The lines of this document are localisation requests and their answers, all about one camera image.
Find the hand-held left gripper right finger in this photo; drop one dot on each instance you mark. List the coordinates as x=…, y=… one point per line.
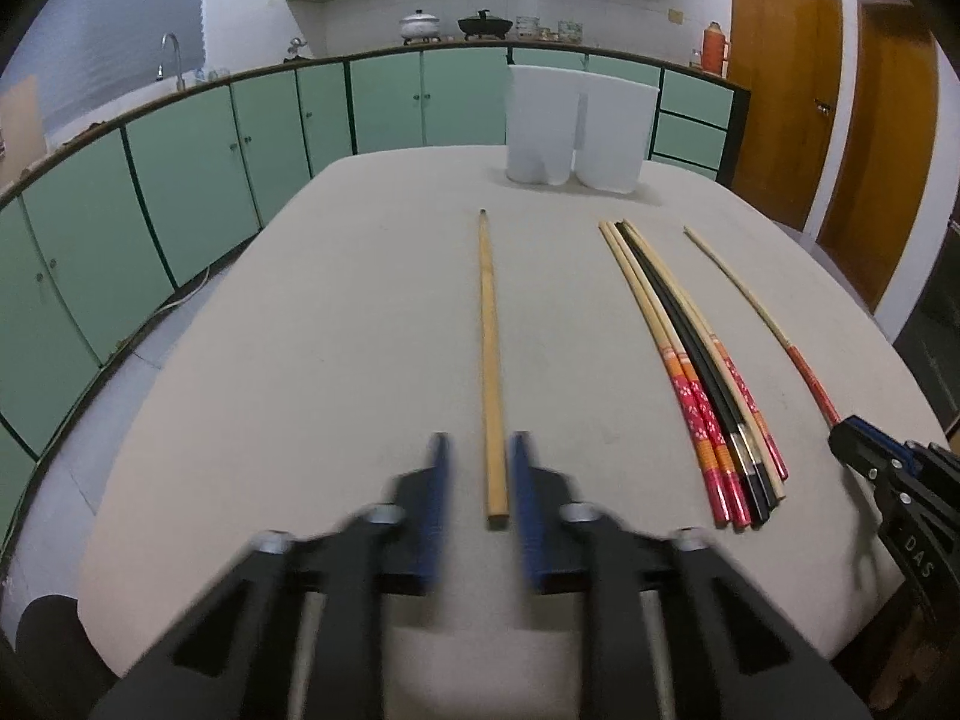
x=525, y=517

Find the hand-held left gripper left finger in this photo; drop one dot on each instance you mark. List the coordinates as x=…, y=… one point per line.
x=439, y=510

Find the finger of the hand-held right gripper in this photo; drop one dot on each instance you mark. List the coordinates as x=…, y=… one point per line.
x=889, y=441
x=870, y=457

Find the plain wooden chopstick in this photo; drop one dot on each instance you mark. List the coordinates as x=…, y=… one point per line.
x=491, y=360

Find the white two-compartment utensil holder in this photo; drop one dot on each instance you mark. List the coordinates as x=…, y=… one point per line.
x=540, y=127

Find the dark furniture piece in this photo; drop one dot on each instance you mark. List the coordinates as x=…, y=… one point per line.
x=937, y=315

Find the brown wooden door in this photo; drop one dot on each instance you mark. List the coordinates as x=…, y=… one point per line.
x=877, y=165
x=780, y=90

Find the dark round stool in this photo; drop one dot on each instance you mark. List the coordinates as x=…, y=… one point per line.
x=52, y=652

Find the green base cabinet run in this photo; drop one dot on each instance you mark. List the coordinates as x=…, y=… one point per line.
x=195, y=165

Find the orange thermos flask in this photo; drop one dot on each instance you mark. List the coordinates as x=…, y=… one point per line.
x=715, y=52

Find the small countertop ornament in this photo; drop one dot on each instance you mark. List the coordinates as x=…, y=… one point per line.
x=298, y=49

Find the pale lidded pot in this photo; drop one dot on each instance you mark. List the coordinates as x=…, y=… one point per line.
x=420, y=26

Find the black lidded pot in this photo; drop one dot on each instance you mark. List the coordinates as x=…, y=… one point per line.
x=486, y=24

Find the chrome sink faucet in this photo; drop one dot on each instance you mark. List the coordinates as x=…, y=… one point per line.
x=180, y=67

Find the wooden cutting board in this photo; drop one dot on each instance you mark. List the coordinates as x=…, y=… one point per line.
x=19, y=120

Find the window blind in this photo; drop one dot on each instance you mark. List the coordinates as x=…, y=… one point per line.
x=112, y=30

